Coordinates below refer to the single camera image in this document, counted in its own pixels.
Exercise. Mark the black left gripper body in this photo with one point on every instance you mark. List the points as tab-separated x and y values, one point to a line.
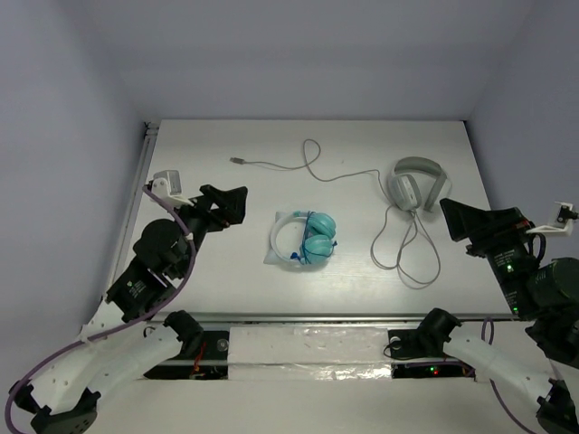
211	210

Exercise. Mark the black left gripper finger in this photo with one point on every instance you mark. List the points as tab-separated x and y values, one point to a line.
212	198
232	205

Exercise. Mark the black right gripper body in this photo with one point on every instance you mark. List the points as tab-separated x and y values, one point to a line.
511	263

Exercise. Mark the teal white cat-ear headphones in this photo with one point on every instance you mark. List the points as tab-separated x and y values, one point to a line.
317	242

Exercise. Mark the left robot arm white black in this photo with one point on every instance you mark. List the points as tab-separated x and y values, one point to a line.
63	392

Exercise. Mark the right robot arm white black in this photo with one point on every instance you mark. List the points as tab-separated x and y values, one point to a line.
532	373

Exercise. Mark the grey white headphones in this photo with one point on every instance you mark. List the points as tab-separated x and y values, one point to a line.
406	192

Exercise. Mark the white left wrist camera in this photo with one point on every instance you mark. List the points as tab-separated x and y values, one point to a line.
165	186

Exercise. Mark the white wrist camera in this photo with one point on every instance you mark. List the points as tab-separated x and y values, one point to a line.
561	223
165	186

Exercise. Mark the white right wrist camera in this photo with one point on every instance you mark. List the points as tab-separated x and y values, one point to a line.
561	223

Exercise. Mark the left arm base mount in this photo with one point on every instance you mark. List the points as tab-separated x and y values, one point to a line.
208	362

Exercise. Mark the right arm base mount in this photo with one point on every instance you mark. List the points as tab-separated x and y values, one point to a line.
417	352

